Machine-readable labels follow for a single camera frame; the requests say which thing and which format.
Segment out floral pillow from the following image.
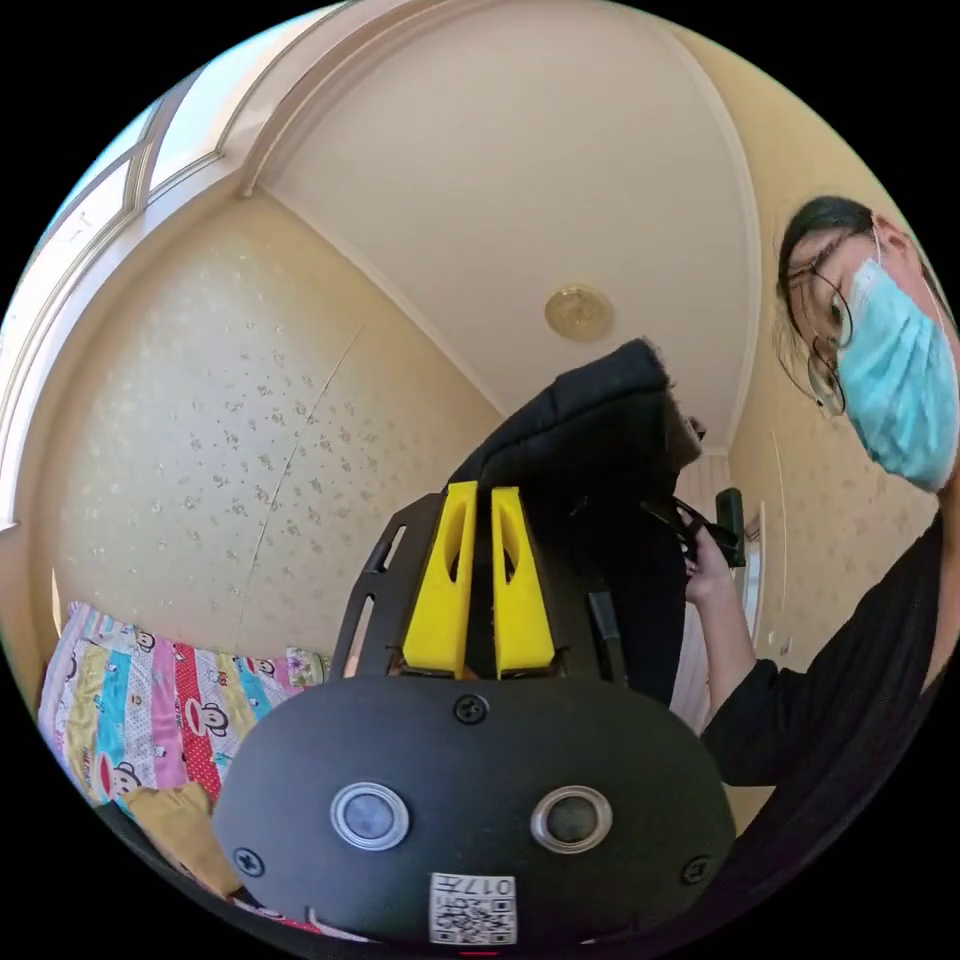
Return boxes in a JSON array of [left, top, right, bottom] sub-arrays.
[[284, 647, 332, 688]]

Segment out bed with printed patchwork sheet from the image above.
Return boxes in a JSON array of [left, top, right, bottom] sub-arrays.
[[37, 599, 331, 939]]

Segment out window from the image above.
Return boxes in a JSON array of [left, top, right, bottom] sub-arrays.
[[0, 67, 230, 530]]

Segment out round ceiling lamp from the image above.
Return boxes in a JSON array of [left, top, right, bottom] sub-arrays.
[[544, 284, 616, 345]]

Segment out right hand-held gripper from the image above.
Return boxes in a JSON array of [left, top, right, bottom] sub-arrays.
[[641, 494, 740, 564]]

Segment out pile of clothes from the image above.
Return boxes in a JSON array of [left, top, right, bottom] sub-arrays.
[[119, 782, 247, 901]]

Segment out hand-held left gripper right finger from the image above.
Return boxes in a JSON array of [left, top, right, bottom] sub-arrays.
[[491, 486, 557, 681]]

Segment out black thermal pants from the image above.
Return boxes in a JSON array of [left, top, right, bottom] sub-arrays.
[[447, 338, 706, 710]]

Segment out person's right hand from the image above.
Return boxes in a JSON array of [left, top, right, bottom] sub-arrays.
[[684, 523, 742, 606]]

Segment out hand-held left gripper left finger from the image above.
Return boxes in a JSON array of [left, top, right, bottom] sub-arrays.
[[401, 481, 480, 681]]

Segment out person's body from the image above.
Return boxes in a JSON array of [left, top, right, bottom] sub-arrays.
[[701, 196, 960, 901]]

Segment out person's right forearm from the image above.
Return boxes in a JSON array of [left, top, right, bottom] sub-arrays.
[[686, 588, 785, 725]]

